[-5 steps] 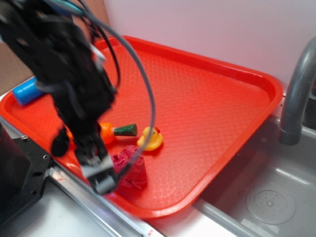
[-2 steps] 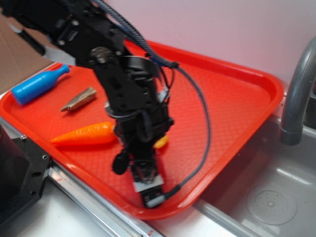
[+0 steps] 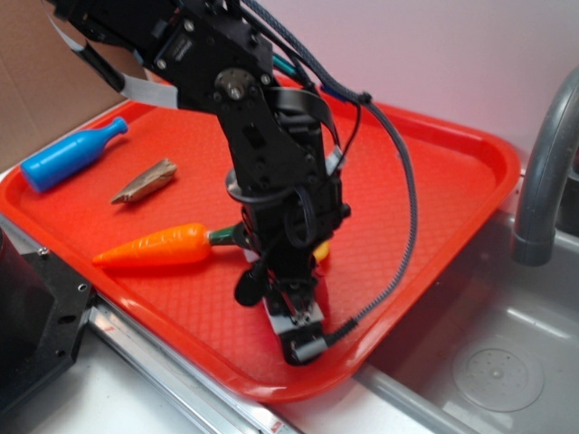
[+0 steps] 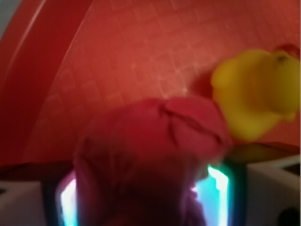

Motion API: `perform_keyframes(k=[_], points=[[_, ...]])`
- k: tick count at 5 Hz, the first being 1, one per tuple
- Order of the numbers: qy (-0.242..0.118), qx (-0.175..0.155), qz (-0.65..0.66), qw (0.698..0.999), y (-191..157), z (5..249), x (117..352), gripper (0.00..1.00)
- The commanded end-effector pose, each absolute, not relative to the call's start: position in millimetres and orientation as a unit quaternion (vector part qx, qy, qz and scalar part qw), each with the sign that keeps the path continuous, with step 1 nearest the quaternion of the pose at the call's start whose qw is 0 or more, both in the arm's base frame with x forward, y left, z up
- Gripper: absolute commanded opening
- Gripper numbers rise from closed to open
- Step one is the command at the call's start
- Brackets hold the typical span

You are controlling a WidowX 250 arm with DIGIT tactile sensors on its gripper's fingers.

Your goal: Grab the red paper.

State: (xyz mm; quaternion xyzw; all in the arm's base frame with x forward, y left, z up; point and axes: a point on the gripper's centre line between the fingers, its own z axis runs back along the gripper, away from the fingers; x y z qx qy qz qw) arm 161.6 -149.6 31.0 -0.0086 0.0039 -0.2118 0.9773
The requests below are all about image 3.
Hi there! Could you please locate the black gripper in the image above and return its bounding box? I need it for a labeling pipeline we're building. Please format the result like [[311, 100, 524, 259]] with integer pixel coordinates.
[[233, 198, 352, 366]]

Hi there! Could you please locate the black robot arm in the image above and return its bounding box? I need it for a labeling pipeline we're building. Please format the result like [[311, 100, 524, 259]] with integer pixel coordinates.
[[53, 1, 350, 365]]

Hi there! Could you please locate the yellow rubber duck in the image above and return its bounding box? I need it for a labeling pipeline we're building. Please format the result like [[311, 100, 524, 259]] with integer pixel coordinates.
[[313, 241, 330, 262]]

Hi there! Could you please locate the orange toy carrot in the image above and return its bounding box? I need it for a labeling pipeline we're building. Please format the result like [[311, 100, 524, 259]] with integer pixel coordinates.
[[92, 223, 244, 269]]

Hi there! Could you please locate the red plastic tray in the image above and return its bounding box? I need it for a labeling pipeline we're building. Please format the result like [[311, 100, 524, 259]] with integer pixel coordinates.
[[1, 102, 520, 403]]

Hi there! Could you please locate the brown wood piece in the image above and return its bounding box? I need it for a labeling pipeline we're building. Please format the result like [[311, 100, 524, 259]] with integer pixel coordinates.
[[110, 158, 177, 204]]

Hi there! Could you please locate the blue toy bottle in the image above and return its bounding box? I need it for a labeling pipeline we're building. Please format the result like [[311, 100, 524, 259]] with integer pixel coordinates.
[[20, 118, 128, 193]]

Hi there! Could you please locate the grey sink basin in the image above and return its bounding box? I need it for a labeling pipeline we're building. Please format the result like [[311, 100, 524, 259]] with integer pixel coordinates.
[[356, 191, 578, 433]]

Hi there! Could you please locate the grey sink faucet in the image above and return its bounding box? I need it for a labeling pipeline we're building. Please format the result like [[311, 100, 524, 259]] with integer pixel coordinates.
[[510, 69, 578, 267]]

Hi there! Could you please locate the brown cardboard panel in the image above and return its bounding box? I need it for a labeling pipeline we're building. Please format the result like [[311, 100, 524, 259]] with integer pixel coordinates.
[[1, 1, 123, 170]]

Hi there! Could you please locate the black braided cable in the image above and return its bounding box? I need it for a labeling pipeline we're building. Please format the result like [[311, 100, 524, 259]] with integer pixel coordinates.
[[234, 0, 420, 347]]

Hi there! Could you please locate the aluminium rail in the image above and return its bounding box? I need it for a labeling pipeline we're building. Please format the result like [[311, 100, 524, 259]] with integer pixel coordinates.
[[0, 212, 299, 434]]

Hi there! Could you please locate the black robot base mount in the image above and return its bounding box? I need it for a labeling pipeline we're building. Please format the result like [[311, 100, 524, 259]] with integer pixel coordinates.
[[1, 232, 94, 417]]

